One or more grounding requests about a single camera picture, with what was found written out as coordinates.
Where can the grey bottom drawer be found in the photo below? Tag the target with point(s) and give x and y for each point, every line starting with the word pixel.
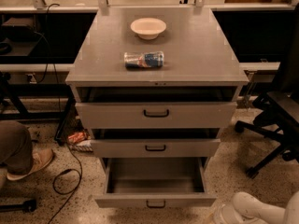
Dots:
pixel 154 183

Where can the grey drawer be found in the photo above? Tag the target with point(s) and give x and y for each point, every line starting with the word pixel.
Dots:
pixel 154 183
pixel 155 148
pixel 155 115

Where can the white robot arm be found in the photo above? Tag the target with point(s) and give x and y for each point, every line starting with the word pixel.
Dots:
pixel 246 209

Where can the grey middle drawer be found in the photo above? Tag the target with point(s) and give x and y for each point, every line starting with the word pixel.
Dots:
pixel 155 148

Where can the grey top drawer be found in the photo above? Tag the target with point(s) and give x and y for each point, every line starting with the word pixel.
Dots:
pixel 155 115

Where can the grey drawer cabinet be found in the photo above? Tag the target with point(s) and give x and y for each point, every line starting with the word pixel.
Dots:
pixel 199 66

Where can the black office chair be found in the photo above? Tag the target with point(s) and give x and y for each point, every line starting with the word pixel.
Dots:
pixel 279 105

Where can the orange snack packet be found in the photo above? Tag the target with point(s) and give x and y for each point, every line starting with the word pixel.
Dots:
pixel 77 137

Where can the blue silver drink can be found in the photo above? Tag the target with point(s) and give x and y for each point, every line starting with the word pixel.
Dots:
pixel 144 59

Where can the tan shoe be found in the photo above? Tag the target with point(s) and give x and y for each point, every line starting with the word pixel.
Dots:
pixel 41 159

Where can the black chair base left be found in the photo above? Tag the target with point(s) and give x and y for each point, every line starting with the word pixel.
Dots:
pixel 26 207

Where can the white bowl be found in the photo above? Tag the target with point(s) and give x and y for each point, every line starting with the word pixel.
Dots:
pixel 148 28

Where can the brown trouser leg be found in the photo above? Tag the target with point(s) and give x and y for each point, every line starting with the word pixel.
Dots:
pixel 15 147

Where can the wall power outlet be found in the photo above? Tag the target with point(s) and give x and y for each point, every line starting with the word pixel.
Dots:
pixel 31 78

